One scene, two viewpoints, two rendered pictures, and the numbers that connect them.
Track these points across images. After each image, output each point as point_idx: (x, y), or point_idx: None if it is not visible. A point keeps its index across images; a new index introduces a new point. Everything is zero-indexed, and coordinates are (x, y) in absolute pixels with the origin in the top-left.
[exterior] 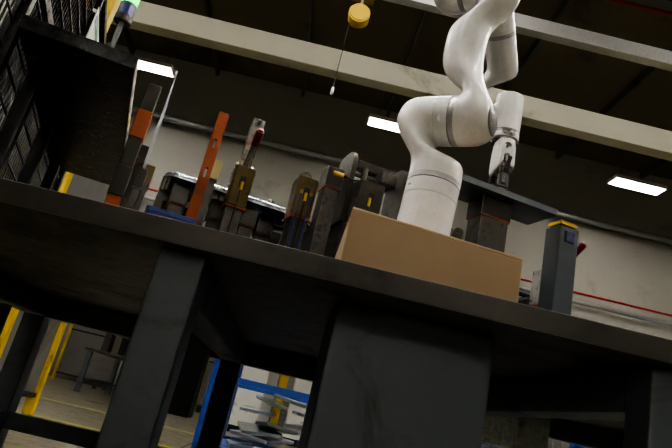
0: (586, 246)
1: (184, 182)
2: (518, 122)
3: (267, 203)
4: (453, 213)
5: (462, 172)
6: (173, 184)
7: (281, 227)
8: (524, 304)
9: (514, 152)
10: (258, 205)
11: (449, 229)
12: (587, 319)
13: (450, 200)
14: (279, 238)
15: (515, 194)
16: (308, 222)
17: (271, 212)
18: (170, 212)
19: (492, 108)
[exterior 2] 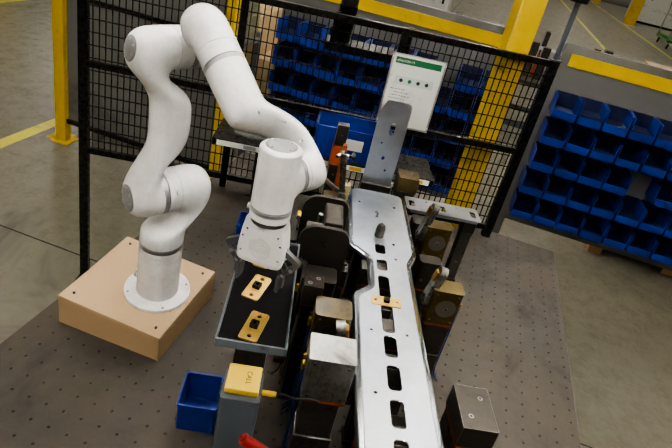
0: (239, 443)
1: (363, 195)
2: (253, 191)
3: (347, 226)
4: (140, 264)
5: (143, 236)
6: (377, 194)
7: (408, 254)
8: (41, 311)
9: (240, 234)
10: (361, 226)
11: (139, 274)
12: (13, 333)
13: (138, 253)
14: (419, 265)
15: (229, 289)
16: (360, 253)
17: (369, 235)
18: (238, 217)
19: (123, 187)
